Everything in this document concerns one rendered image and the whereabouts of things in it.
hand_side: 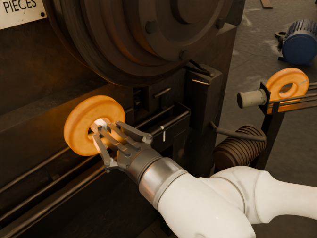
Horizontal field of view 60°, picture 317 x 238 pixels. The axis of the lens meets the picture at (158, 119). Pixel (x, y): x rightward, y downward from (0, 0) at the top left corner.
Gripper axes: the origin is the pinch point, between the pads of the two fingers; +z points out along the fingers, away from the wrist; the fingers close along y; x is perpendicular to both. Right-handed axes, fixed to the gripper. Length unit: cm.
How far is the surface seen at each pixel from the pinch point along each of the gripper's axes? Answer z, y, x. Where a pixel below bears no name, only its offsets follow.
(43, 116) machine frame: 7.7, -8.9, 1.6
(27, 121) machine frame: 7.8, -12.6, 2.2
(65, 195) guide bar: -2.6, -12.7, -15.1
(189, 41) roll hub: -9.3, 20.2, 17.6
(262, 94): -13, 60, -14
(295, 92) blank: -21, 71, -14
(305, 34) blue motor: 29, 220, -53
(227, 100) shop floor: 40, 135, -87
